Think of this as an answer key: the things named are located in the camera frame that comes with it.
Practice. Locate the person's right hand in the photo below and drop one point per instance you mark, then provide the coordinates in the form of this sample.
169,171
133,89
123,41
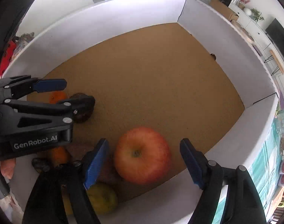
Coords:
7,168

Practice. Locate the purple sweet potato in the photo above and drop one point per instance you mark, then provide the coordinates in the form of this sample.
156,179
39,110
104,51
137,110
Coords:
108,173

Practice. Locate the white cardboard box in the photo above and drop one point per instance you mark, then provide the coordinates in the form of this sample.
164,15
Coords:
176,66

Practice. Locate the black television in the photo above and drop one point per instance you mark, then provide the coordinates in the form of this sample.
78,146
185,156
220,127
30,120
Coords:
276,32

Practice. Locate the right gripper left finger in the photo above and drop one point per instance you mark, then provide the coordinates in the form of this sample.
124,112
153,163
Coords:
45,203

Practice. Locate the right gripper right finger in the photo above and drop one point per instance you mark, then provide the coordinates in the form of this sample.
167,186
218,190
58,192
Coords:
242,203

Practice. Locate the dark water chestnut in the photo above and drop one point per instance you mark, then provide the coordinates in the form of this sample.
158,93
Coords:
84,107
41,164

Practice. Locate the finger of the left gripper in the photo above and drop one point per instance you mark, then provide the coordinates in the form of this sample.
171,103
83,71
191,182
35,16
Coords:
62,108
20,86

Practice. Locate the yellow-green round fruit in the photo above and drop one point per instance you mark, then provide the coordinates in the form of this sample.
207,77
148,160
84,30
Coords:
102,198

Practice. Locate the green potted plant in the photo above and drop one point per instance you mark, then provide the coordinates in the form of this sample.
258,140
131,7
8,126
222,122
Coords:
256,15

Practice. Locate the green white plaid tablecloth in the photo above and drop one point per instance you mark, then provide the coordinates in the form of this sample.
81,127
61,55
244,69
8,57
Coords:
265,169

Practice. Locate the red flower vase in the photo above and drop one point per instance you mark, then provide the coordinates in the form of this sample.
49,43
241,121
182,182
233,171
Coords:
242,3

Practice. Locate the small orange tangerine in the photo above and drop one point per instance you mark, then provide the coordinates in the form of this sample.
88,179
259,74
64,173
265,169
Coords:
59,155
57,96

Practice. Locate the large red apple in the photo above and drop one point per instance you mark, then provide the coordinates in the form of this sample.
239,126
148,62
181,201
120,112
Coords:
142,156

